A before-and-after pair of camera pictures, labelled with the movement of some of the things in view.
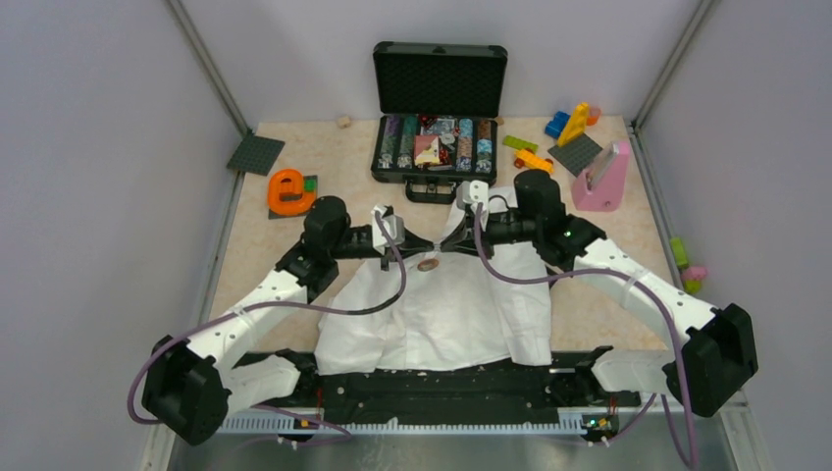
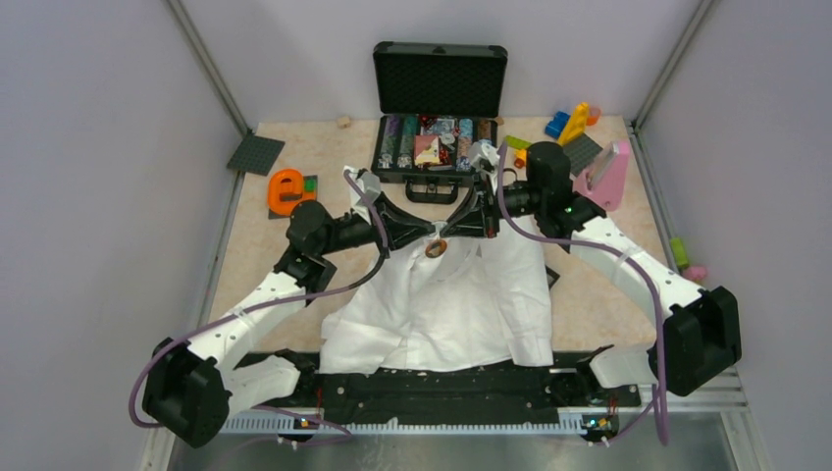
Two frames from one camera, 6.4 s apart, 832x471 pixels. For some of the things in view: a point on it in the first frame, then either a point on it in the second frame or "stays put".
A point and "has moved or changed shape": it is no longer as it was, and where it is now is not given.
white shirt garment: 454,313 stays put
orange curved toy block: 286,194 stays put
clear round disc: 428,265 has moved or changed shape
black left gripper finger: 413,245 → 401,229
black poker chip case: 440,105 stays put
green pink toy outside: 692,277 stays put
